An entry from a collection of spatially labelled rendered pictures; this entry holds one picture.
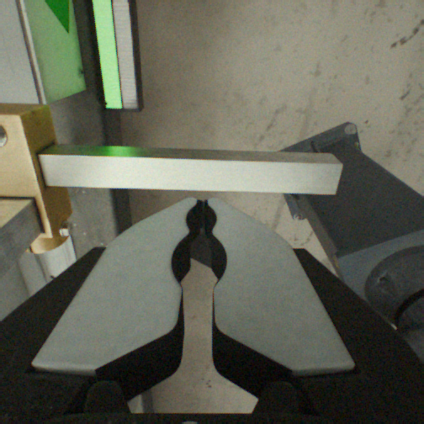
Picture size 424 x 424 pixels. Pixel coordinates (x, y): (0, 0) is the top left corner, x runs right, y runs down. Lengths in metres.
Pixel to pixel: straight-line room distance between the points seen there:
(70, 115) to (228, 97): 0.74
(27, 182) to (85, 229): 0.20
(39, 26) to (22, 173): 0.13
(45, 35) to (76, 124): 0.12
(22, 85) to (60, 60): 0.19
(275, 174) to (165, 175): 0.10
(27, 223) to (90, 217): 0.19
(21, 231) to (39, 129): 0.09
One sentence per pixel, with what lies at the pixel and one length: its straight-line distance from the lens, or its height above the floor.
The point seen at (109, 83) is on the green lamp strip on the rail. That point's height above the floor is 0.70.
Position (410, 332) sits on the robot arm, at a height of 0.75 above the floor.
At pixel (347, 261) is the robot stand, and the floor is 0.60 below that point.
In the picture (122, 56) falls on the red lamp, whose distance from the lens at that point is 0.39.
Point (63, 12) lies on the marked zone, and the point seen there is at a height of 0.73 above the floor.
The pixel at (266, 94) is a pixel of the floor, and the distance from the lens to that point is 1.11.
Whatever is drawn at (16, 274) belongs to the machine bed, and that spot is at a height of 0.63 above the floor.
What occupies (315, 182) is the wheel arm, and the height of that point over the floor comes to 0.84.
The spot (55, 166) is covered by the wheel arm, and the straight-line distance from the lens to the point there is 0.30.
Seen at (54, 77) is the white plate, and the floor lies 0.78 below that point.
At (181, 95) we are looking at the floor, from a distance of 1.10.
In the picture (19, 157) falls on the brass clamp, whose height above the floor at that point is 0.85.
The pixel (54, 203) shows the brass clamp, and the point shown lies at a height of 0.83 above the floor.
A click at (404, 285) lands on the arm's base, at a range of 0.68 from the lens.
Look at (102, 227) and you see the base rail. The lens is 0.48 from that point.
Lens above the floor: 1.08
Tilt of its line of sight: 60 degrees down
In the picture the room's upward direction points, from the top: 179 degrees clockwise
